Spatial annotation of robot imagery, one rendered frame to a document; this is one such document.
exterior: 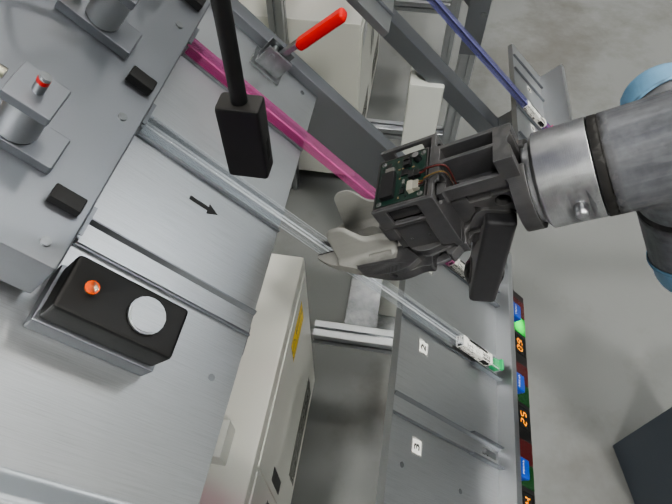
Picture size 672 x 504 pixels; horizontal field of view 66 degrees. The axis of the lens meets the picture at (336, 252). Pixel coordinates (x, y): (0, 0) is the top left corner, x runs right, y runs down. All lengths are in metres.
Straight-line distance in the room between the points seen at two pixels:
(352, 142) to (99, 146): 0.38
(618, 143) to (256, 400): 0.59
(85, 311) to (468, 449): 0.45
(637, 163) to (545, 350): 1.26
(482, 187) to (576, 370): 1.25
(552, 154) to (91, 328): 0.32
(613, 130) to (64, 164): 0.34
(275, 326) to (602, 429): 1.01
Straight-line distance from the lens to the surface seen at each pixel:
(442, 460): 0.59
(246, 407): 0.79
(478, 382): 0.68
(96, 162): 0.35
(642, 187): 0.39
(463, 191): 0.41
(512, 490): 0.67
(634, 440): 1.48
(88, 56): 0.39
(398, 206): 0.40
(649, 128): 0.39
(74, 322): 0.33
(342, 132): 0.65
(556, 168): 0.39
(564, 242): 1.86
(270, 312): 0.85
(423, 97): 0.94
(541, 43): 2.73
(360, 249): 0.46
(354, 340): 1.16
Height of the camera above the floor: 1.36
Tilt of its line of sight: 54 degrees down
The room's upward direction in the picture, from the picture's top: straight up
